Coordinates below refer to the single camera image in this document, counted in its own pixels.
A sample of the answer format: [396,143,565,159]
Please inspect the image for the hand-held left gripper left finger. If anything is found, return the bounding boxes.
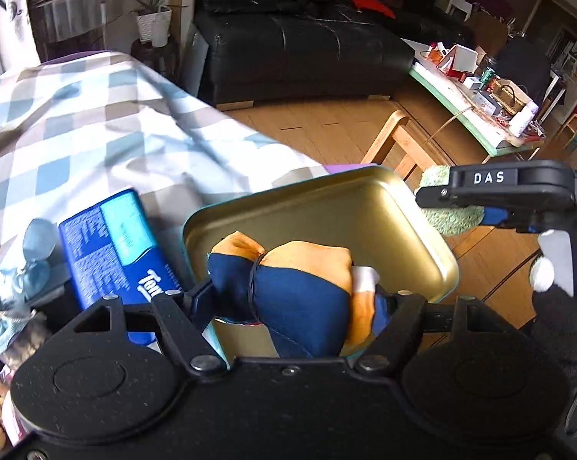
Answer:
[73,280,228,377]

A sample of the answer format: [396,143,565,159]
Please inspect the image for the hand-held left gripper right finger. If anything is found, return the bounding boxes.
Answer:
[353,291,507,377]

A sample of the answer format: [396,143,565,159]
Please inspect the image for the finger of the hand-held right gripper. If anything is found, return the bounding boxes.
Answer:
[414,161,577,209]
[482,206,541,235]

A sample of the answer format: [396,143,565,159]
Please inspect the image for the green fluffy towel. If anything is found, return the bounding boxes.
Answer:
[419,165,485,237]

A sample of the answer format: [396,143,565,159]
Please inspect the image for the navy orange cloth bundle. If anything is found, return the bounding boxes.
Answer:
[193,231,395,359]

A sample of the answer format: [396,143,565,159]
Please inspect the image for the blue face mask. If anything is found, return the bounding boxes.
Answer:
[0,218,62,319]

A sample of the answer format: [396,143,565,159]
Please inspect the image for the beige crochet cloth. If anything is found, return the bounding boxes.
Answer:
[1,314,52,375]

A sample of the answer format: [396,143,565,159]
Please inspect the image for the printed light blue cloth bundle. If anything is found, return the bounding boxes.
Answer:
[0,314,28,356]

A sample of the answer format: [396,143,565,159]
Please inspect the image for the person's right hand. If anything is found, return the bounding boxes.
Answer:
[529,229,577,384]

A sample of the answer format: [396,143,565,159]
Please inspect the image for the white bottle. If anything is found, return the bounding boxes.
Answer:
[509,100,538,137]

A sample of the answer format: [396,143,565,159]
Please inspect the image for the woven basket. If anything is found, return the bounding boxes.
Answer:
[490,81,529,113]

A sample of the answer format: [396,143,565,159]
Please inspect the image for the green white coffee table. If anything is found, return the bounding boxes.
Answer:
[408,64,543,156]

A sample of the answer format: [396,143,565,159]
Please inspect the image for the blue tissue pack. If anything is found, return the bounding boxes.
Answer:
[57,189,184,346]

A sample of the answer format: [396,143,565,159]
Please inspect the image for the black chair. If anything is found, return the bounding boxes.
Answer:
[499,38,550,101]

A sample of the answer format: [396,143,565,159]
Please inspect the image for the white box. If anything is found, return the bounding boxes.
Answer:
[454,45,478,72]

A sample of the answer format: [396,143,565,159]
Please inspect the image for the wooden chair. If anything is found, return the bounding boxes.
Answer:
[360,109,454,183]

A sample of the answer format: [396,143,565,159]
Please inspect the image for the white chair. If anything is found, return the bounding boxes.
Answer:
[446,0,474,22]

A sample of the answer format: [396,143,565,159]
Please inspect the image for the checkered blanket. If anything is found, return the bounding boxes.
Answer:
[0,50,337,298]

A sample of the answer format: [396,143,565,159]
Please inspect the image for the pink cloth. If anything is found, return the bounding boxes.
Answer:
[3,412,31,447]

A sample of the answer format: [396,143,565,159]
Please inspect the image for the red cloth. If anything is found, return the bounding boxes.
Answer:
[343,0,397,19]

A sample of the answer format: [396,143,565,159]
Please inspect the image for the grey board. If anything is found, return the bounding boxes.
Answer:
[180,26,209,99]

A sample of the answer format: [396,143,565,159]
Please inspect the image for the dark round plant stand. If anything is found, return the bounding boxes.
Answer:
[130,38,180,82]

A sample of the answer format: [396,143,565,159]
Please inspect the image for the black leather sofa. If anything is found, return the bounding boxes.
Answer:
[193,0,476,108]

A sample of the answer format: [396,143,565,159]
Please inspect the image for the potted plant in white pot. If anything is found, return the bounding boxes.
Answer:
[128,0,174,49]

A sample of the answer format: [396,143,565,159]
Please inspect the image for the side table with cloth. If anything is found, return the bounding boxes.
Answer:
[27,0,131,53]

